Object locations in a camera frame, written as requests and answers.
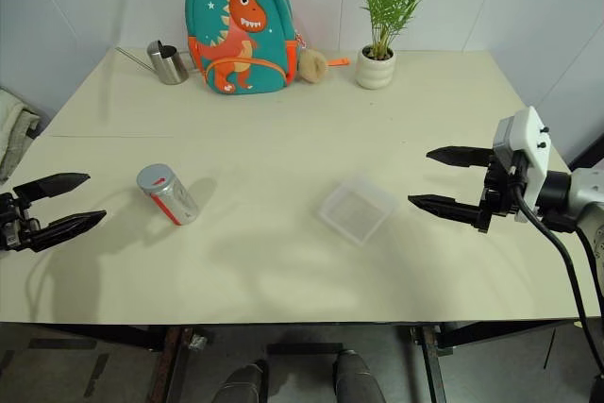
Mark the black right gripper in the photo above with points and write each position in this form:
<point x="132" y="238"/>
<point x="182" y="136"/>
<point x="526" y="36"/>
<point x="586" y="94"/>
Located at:
<point x="501" y="188"/>

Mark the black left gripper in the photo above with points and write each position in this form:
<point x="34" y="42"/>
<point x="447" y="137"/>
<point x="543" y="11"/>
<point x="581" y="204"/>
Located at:
<point x="10" y="226"/>

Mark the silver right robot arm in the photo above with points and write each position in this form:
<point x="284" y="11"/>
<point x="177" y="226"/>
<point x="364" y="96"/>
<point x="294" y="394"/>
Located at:
<point x="573" y="205"/>

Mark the clear plastic container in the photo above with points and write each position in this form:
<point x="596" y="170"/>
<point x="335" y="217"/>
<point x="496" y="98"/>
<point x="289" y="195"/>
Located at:
<point x="357" y="208"/>

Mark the silver red can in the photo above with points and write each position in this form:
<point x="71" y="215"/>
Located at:
<point x="167" y="195"/>

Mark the grey white cloth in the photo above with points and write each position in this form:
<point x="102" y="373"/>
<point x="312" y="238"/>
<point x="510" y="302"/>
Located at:
<point x="13" y="131"/>

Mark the white ribbed plant pot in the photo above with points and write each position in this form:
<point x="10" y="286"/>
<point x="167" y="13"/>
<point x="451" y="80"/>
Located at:
<point x="375" y="68"/>

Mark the stainless steel watering can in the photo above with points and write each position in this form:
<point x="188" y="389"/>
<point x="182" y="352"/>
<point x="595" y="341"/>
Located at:
<point x="165" y="62"/>

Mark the dark rounded right foot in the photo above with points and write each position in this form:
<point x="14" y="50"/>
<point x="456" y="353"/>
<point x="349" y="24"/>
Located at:
<point x="357" y="377"/>

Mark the dark rounded foot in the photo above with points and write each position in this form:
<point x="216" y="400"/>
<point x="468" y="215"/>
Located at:
<point x="243" y="386"/>
<point x="357" y="377"/>

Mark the teal dinosaur backpack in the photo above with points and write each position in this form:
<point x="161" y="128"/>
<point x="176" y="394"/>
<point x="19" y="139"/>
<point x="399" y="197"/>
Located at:
<point x="240" y="25"/>

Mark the dark rounded left foot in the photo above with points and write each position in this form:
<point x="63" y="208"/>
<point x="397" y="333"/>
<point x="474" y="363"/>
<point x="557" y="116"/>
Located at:
<point x="243" y="386"/>

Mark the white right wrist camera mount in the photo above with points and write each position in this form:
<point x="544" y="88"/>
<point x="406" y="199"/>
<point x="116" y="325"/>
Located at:
<point x="525" y="143"/>

